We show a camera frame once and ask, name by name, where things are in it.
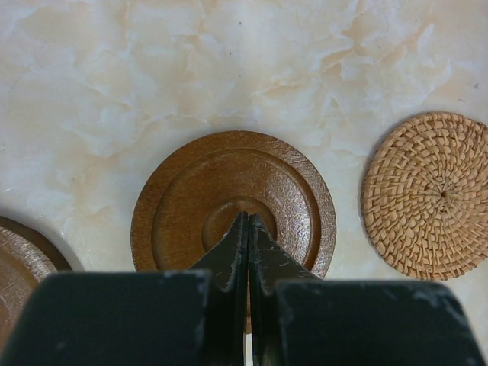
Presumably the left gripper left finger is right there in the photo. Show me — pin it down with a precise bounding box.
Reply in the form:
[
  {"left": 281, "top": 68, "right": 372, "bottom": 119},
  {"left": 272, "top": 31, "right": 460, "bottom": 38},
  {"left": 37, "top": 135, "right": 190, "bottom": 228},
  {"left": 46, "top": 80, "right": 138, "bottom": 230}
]
[{"left": 192, "top": 212, "right": 249, "bottom": 365}]

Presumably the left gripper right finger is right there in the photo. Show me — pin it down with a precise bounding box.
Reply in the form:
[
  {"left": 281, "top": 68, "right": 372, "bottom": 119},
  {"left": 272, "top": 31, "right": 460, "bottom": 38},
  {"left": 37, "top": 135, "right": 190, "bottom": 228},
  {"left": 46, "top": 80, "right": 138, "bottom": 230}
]
[{"left": 248, "top": 214, "right": 316, "bottom": 365}]

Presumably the brown wooden coaster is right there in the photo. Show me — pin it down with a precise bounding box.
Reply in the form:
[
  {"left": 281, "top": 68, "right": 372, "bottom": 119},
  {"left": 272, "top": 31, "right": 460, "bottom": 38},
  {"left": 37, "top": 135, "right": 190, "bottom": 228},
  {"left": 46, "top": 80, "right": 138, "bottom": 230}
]
[
  {"left": 0, "top": 217, "right": 72, "bottom": 345},
  {"left": 130, "top": 130, "right": 336, "bottom": 278}
]

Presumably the middle woven rattan coaster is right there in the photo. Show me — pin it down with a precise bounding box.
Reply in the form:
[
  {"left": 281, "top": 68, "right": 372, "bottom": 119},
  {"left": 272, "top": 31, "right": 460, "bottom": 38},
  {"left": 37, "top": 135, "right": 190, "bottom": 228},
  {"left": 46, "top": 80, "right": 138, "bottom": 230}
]
[{"left": 361, "top": 112, "right": 487, "bottom": 280}]

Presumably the leftmost brown wooden coaster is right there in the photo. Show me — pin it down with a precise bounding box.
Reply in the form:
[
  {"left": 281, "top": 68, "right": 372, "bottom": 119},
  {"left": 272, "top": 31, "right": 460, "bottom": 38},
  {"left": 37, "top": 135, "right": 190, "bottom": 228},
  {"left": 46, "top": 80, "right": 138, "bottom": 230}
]
[{"left": 0, "top": 217, "right": 72, "bottom": 345}]

